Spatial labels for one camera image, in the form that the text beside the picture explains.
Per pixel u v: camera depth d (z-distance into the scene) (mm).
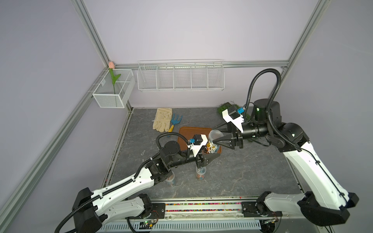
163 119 1119
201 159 533
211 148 560
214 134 535
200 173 802
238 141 458
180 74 1042
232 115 431
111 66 894
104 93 789
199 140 501
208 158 578
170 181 755
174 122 1119
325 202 369
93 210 393
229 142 470
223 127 532
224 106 1178
